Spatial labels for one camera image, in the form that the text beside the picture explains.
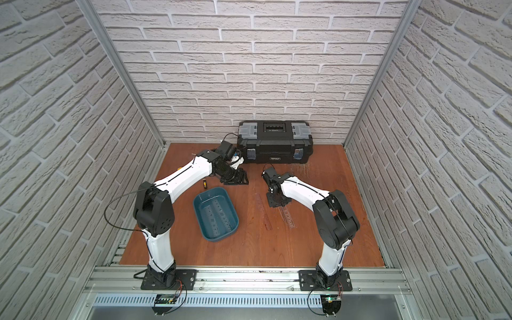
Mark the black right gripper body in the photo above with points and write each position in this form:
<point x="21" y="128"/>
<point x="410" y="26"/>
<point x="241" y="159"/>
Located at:
<point x="276" y="201"/>

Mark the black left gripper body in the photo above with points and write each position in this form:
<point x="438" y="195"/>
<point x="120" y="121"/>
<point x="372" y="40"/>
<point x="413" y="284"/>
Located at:
<point x="238" y="176"/>

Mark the clear stencil ruler with holes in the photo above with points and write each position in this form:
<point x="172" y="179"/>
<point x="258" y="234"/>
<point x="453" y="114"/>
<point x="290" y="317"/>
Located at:
<point x="285" y="214"/>

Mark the clear stencil ruler with triangles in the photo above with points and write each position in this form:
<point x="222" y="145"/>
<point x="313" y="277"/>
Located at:
<point x="211" y="223"/>

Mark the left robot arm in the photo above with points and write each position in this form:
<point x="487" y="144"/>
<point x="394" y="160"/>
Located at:
<point x="154" y="211"/>

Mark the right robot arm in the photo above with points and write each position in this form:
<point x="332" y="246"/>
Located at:
<point x="336" y="221"/>

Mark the teal plastic storage box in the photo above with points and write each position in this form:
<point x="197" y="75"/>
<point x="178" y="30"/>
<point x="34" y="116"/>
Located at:
<point x="206" y="198"/>

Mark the black plastic toolbox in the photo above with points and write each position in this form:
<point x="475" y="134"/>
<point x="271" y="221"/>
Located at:
<point x="285" y="142"/>

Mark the right controller board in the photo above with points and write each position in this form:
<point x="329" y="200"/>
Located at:
<point x="331" y="304"/>

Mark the controller board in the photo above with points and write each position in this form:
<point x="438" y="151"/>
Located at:
<point x="165" y="304"/>
<point x="331" y="304"/>

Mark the left controller board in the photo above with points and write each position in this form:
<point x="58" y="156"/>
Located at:
<point x="165" y="304"/>

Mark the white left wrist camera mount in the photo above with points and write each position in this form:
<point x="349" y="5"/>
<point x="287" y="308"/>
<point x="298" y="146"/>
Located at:
<point x="236" y="161"/>

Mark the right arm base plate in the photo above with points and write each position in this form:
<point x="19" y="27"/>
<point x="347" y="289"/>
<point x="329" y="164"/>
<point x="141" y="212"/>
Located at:
<point x="311" y="279"/>

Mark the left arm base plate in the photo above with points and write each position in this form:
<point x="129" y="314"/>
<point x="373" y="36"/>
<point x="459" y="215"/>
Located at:
<point x="170" y="280"/>

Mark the aluminium front rail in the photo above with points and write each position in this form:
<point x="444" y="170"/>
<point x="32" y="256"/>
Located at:
<point x="256" y="280"/>

